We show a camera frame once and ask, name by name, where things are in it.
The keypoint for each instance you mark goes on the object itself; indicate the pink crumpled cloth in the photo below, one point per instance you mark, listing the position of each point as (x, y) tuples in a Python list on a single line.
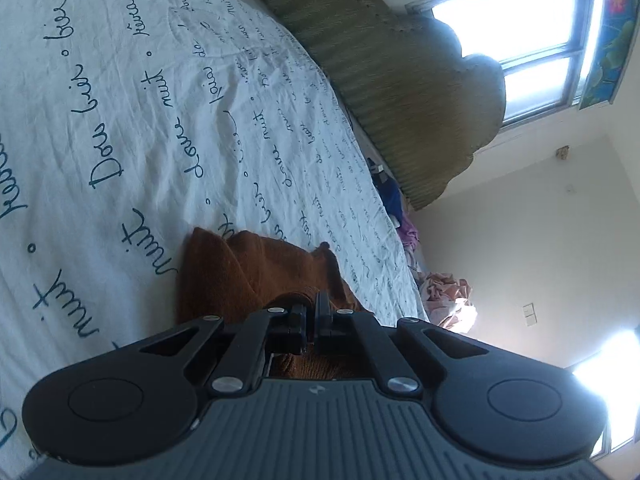
[(445, 292)]

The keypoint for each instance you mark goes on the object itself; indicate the floral curtain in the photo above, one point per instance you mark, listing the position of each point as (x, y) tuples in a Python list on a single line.
[(607, 35)]

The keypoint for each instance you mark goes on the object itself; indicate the white script-printed bed sheet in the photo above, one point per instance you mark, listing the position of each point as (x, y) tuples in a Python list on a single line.
[(150, 110)]

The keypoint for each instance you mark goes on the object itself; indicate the purple cloth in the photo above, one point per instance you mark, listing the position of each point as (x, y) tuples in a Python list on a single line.
[(409, 232)]

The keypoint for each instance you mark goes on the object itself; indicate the green ribbed headboard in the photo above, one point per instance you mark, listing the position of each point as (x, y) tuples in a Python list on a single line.
[(400, 95)]

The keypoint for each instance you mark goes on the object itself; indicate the window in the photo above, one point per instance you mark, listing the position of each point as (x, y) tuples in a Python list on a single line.
[(530, 35)]

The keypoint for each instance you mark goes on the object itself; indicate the small wall fixture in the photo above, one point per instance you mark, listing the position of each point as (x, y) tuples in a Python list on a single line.
[(563, 151)]

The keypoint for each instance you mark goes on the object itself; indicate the brown knit sweater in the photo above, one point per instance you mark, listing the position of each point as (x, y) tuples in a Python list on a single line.
[(240, 270)]

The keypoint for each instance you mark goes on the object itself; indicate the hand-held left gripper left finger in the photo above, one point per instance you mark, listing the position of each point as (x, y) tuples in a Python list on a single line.
[(295, 330)]

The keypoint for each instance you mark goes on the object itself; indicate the white charger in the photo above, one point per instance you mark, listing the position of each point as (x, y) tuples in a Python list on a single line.
[(378, 166)]

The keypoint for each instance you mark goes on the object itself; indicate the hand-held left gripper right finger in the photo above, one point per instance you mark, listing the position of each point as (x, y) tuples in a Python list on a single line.
[(324, 325)]

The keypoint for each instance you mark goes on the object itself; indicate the dark blue cloth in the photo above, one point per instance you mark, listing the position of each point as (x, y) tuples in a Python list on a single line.
[(391, 197)]

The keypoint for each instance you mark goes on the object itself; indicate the white wall switch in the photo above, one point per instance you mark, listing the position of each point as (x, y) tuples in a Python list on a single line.
[(529, 312)]

